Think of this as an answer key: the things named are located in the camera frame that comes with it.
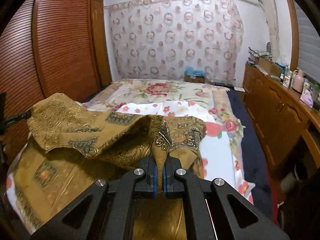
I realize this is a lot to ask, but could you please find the large cardboard box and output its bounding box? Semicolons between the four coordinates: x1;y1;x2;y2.
257;57;283;77

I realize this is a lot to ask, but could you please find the blue plastic bag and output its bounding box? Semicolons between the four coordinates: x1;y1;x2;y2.
185;66;205;77

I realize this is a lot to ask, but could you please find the floral quilt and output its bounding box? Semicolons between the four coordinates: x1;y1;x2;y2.
82;78;242;140

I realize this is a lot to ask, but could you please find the ring patterned sheer curtain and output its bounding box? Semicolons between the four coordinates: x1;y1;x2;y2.
104;0;245;86

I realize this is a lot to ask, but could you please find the small cardboard box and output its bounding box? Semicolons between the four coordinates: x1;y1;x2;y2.
184;72;206;83

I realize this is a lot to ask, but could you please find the grey window blind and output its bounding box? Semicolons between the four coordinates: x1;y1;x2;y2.
292;1;320;87

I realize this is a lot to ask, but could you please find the wooden sideboard cabinet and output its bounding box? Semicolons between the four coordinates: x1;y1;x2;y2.
242;63;320;179

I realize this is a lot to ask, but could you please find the beige window curtain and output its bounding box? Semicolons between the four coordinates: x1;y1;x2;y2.
259;0;280;63

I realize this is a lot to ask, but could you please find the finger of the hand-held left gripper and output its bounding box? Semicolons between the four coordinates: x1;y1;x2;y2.
4;111;32;127

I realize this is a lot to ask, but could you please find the wooden louvred wardrobe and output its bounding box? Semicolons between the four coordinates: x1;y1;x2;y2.
0;0;112;160

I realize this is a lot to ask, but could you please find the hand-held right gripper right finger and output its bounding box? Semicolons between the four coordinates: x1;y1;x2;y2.
163;156;291;240

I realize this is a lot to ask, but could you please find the brown patterned garment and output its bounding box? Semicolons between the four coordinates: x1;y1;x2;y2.
12;93;207;240

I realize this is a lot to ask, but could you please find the navy bed sheet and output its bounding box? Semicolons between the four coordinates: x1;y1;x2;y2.
225;89;273;222

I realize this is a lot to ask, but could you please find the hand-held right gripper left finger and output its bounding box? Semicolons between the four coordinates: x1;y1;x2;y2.
31;156;158;240

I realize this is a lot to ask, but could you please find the pink thermos jug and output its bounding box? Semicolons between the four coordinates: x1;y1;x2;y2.
292;69;305;93

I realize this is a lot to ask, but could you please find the purple tissue pack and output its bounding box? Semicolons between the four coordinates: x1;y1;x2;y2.
299;90;315;108

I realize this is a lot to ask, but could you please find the stack of folded cloths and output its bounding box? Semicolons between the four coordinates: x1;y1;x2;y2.
247;46;272;63

